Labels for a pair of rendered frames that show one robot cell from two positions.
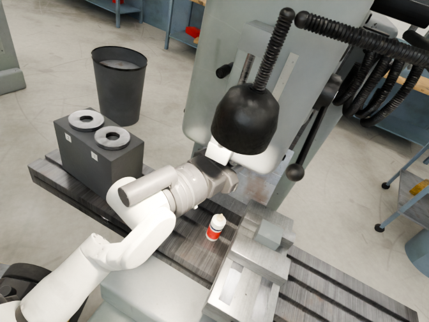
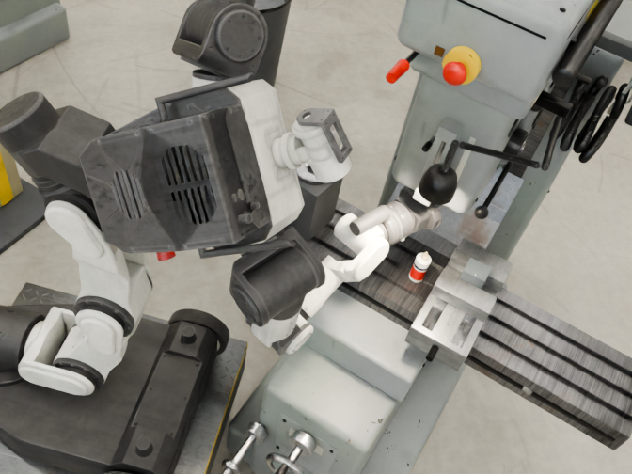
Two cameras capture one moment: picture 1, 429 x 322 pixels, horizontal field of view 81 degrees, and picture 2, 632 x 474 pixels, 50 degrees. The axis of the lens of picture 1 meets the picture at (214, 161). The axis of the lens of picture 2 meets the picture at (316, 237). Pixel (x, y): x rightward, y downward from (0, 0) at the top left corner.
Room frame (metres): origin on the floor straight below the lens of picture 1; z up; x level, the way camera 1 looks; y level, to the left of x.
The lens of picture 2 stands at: (-0.76, 0.04, 2.39)
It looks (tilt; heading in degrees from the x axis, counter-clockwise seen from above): 50 degrees down; 9
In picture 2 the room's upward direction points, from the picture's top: 13 degrees clockwise
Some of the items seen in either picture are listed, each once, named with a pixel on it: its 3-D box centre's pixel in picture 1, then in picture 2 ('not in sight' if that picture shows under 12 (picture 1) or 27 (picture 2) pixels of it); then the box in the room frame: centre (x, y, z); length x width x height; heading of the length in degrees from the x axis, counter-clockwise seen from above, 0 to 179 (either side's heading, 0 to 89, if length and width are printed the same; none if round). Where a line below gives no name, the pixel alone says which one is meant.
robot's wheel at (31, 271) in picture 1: (33, 281); (197, 333); (0.29, 0.50, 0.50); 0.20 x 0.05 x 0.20; 96
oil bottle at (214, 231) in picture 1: (216, 225); (420, 264); (0.43, -0.07, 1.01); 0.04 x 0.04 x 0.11
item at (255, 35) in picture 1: (237, 102); (437, 163); (0.34, 0.00, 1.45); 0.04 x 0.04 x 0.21; 77
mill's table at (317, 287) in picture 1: (214, 243); (418, 287); (0.43, -0.08, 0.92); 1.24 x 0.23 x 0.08; 77
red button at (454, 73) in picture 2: not in sight; (455, 71); (0.20, 0.03, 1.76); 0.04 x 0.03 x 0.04; 77
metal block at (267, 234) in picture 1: (266, 237); (473, 276); (0.41, -0.20, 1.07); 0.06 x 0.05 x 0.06; 79
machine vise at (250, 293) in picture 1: (256, 256); (463, 296); (0.38, -0.19, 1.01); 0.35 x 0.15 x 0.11; 169
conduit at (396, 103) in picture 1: (363, 78); (578, 112); (0.66, -0.28, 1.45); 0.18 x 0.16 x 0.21; 167
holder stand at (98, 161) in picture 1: (101, 154); (293, 185); (0.51, 0.33, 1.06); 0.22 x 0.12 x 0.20; 71
